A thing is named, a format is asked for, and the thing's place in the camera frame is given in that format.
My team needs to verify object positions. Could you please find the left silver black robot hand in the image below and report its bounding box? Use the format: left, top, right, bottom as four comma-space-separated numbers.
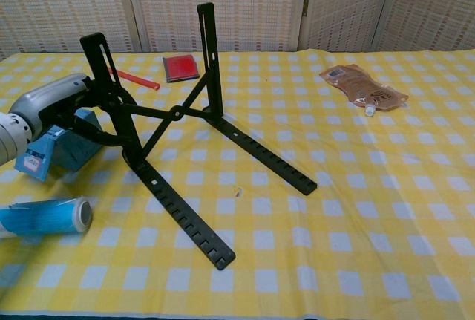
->
7, 73, 138, 148

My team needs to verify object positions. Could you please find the black folding laptop stand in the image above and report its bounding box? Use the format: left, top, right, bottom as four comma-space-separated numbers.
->
79, 1, 318, 271

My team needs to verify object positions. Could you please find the blue cardboard box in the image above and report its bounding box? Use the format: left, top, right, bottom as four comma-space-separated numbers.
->
13, 108, 105, 183

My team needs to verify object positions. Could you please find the red pen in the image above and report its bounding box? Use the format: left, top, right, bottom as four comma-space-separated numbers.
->
107, 67, 161, 91

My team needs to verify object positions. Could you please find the woven folding screen panel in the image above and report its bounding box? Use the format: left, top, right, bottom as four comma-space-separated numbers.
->
122, 0, 309, 53
373, 0, 475, 53
298, 0, 398, 53
0, 0, 144, 62

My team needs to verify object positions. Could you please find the blue wrapped roll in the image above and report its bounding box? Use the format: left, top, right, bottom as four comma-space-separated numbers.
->
0, 195, 94, 238

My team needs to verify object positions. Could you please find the red card wallet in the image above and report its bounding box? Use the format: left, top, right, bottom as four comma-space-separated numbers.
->
162, 53, 202, 84

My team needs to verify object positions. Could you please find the yellow white checked tablecloth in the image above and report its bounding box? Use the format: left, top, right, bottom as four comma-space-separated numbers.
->
0, 49, 475, 319

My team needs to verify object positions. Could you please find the brown spout pouch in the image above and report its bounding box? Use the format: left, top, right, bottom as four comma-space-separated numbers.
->
318, 63, 410, 118

